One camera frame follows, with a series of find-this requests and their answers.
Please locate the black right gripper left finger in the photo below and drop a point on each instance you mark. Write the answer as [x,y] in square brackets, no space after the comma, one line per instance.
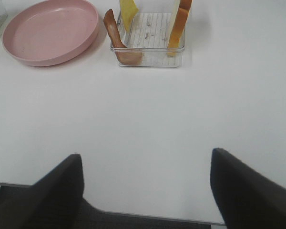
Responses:
[51,203]

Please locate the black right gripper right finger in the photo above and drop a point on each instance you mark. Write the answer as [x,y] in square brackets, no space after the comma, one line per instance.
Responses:
[245,198]

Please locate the yellow cheese slice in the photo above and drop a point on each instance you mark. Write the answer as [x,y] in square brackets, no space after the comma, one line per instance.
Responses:
[128,12]

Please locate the clear right plastic container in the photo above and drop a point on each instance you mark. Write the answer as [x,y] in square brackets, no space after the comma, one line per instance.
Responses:
[148,35]

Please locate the pink round plate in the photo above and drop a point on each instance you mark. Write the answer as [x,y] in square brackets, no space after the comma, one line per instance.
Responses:
[51,32]

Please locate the bacon strip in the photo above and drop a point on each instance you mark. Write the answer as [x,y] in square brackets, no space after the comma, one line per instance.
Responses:
[126,58]

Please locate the right bread slice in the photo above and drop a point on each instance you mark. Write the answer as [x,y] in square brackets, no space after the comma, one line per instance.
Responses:
[177,24]

